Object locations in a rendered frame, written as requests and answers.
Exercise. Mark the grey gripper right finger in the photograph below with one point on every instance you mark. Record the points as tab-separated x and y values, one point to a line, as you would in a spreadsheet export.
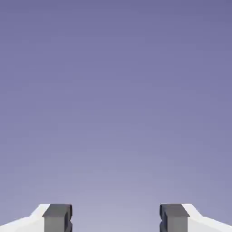
176	219

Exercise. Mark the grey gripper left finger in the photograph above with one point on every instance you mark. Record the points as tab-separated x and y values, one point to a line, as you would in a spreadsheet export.
54	219

